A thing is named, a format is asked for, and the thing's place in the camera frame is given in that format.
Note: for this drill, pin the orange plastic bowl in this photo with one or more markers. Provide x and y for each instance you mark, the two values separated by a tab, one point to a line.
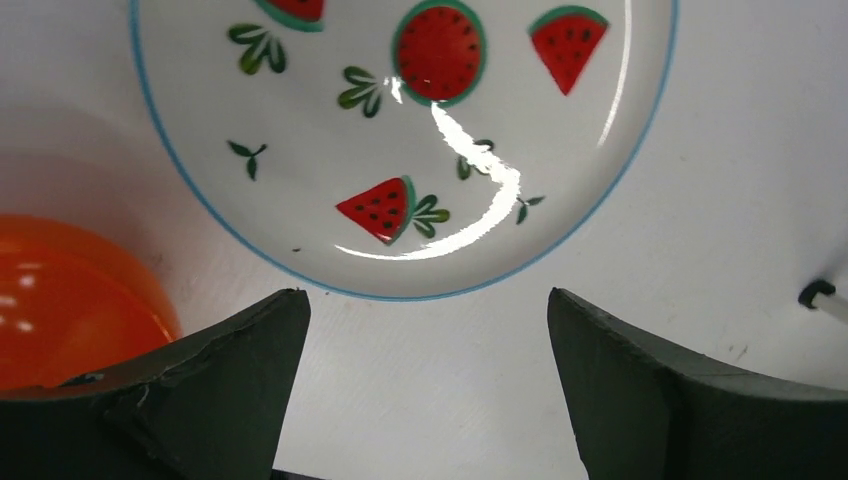
73	302

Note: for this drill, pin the watermelon pattern round plate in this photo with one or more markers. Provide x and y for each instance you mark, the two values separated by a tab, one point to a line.
402	150

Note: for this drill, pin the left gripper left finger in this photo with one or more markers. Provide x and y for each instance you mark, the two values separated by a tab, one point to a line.
208	406

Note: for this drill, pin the steel two-tier dish rack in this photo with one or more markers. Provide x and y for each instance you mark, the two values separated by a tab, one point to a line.
821	295

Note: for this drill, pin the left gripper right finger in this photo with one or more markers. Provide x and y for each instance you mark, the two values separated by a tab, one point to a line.
643	407

